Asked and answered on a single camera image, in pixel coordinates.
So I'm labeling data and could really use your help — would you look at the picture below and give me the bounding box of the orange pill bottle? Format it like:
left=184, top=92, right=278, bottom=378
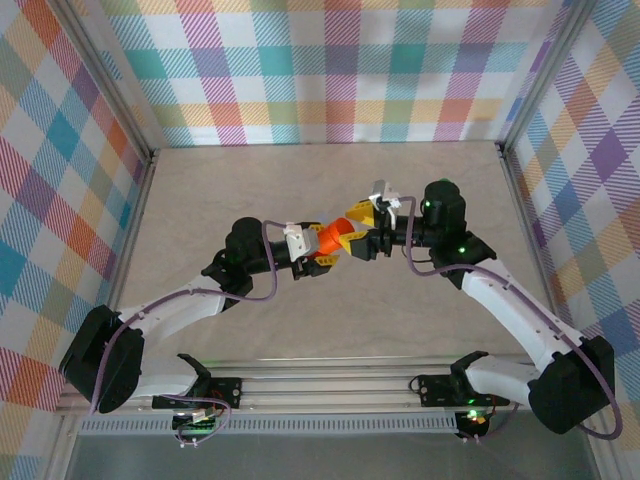
left=312, top=217, right=357, bottom=257

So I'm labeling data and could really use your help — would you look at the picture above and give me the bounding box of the left controller board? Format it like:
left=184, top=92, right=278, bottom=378
left=171, top=408, right=224, bottom=435

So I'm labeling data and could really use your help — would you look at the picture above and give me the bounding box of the controller board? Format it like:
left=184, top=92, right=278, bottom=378
left=453, top=407, right=490, bottom=437
left=171, top=408, right=224, bottom=435

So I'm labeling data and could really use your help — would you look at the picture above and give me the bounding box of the right controller board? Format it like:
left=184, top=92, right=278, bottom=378
left=453, top=407, right=490, bottom=437

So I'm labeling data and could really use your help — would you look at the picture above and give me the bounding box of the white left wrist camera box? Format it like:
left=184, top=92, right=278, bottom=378
left=281, top=222, right=321, bottom=262

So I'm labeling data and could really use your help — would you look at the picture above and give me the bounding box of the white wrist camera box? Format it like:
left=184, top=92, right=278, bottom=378
left=281, top=222, right=321, bottom=262
left=368, top=179, right=402, bottom=214

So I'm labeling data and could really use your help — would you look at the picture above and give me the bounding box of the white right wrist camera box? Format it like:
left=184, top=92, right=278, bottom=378
left=368, top=179, right=402, bottom=214

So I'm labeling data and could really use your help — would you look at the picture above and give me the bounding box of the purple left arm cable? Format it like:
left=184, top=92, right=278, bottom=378
left=89, top=219, right=291, bottom=449

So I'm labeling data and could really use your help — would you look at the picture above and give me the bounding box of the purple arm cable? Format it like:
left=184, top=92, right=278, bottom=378
left=397, top=194, right=624, bottom=444
left=89, top=219, right=291, bottom=449

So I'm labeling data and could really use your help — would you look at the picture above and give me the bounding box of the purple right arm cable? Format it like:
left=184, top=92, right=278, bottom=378
left=397, top=194, right=624, bottom=444

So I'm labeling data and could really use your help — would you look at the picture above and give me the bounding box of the aluminium base rail beam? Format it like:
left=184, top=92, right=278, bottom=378
left=53, top=349, right=607, bottom=417

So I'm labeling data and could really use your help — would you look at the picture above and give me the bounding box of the grey slotted cable duct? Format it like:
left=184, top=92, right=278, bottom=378
left=78, top=417, right=460, bottom=437

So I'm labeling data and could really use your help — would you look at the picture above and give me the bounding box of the aluminium frame post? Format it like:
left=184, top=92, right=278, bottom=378
left=497, top=0, right=599, bottom=151
left=59, top=0, right=160, bottom=159

